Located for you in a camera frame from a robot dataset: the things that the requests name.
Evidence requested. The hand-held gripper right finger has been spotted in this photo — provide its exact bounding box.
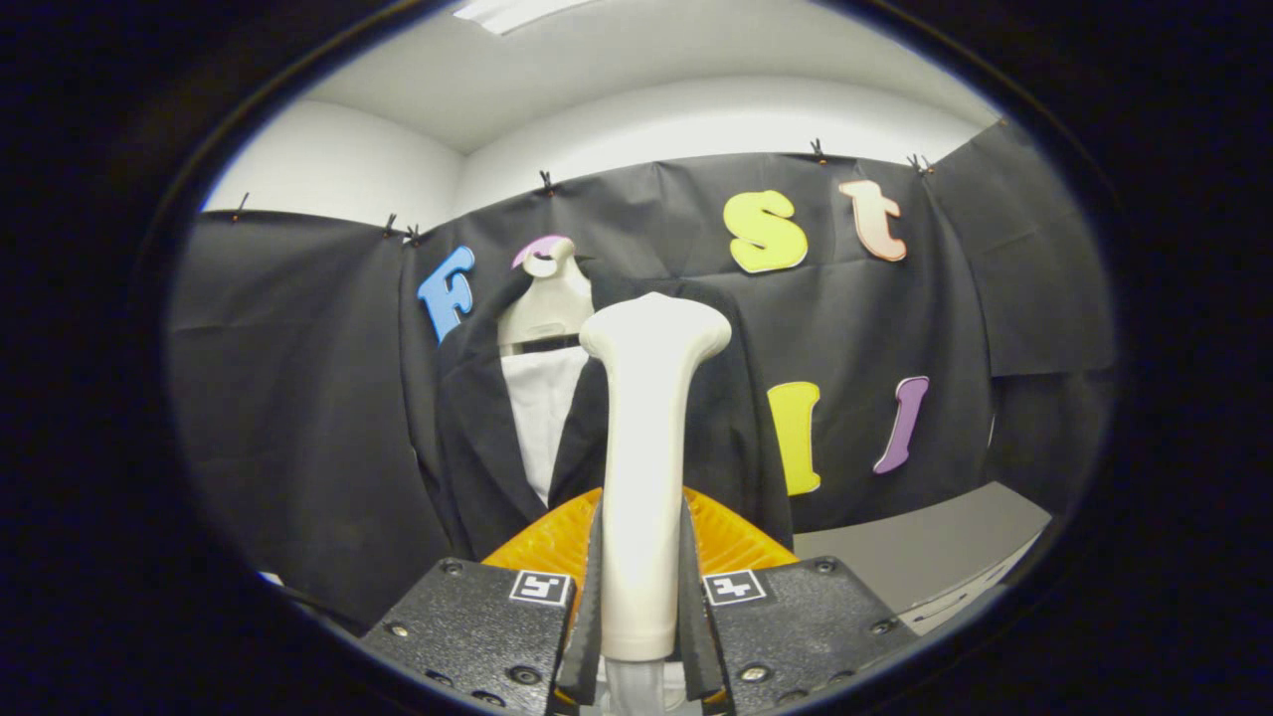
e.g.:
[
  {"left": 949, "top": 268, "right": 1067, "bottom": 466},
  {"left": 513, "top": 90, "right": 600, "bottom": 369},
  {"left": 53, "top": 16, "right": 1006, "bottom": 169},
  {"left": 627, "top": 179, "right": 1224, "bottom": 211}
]
[{"left": 679, "top": 487, "right": 921, "bottom": 716}]

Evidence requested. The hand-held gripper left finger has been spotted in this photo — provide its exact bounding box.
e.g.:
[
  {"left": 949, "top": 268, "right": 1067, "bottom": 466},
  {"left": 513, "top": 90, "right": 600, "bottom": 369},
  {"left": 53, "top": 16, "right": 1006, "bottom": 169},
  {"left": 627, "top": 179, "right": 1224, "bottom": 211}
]
[{"left": 360, "top": 487, "right": 605, "bottom": 716}]

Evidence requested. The black suit jacket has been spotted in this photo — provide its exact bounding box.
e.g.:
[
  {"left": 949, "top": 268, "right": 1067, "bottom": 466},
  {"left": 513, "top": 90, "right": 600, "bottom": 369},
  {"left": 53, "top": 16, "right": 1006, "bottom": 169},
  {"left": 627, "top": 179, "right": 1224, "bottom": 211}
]
[{"left": 435, "top": 268, "right": 794, "bottom": 560}]

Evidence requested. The white garment steamer head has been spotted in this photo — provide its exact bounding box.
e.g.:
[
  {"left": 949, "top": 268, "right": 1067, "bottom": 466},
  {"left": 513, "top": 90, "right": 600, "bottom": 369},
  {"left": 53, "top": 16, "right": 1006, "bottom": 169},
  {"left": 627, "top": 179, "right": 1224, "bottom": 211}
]
[{"left": 579, "top": 291, "right": 734, "bottom": 663}]

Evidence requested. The grey cabinet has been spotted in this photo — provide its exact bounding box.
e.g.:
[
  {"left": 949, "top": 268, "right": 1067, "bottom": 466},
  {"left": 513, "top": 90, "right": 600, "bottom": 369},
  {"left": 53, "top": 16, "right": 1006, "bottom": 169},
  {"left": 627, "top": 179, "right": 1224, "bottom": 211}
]
[{"left": 793, "top": 482, "right": 1053, "bottom": 637}]

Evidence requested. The black backdrop cloth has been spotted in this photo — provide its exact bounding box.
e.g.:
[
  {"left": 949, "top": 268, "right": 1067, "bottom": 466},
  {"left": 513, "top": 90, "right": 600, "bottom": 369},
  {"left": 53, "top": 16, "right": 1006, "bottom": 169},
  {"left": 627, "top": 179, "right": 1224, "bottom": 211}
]
[{"left": 169, "top": 119, "right": 1115, "bottom": 632}]

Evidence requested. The long ceiling light panel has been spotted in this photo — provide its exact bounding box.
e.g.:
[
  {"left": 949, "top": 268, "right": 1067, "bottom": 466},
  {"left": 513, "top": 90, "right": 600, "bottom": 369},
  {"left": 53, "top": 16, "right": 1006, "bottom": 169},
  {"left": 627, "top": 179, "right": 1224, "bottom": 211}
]
[{"left": 453, "top": 0, "right": 598, "bottom": 36}]

